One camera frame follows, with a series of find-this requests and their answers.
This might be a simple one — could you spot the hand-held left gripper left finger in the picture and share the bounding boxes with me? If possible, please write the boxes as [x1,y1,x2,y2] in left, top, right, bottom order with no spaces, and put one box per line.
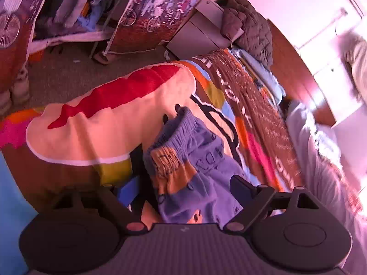
[53,176,149,233]

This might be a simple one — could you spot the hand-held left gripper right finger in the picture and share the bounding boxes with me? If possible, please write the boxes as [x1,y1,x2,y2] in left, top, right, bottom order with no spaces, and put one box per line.
[224,175,320,233]

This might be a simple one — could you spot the light blue pillow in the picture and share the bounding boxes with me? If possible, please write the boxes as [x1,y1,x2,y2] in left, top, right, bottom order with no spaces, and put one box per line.
[231,48,286,99]

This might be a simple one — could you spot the grey nightstand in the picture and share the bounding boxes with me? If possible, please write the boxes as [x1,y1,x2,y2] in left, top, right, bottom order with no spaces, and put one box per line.
[166,0,233,61]

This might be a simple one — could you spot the grey quilted jacket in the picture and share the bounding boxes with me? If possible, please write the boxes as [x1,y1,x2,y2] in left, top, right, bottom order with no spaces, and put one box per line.
[220,0,273,70]

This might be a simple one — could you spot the wooden bed headboard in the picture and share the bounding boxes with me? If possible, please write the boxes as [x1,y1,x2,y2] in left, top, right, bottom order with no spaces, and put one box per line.
[267,19,336,127]

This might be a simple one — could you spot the hanging pink clothes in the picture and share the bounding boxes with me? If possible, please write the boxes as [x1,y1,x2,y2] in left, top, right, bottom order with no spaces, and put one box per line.
[53,0,98,30]

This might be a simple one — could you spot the brown slipper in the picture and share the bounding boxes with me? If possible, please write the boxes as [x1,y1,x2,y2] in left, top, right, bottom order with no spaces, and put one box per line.
[92,52,112,65]

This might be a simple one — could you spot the lilac duvet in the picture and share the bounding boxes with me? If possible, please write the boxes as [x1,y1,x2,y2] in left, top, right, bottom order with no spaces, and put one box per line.
[284,100,367,267]

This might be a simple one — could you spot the beige shoes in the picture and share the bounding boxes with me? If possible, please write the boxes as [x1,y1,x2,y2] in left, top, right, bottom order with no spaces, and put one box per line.
[0,68,31,116]

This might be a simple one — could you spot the colourful striped blanket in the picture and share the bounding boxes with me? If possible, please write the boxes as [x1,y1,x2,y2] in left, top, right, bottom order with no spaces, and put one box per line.
[0,48,306,224]

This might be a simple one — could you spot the beige hanging cloth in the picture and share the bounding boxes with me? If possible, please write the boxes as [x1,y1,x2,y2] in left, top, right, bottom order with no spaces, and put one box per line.
[343,31,367,104]

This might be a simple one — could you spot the blue printed pants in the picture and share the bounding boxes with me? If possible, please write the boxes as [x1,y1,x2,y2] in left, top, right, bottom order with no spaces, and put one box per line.
[143,106,254,226]

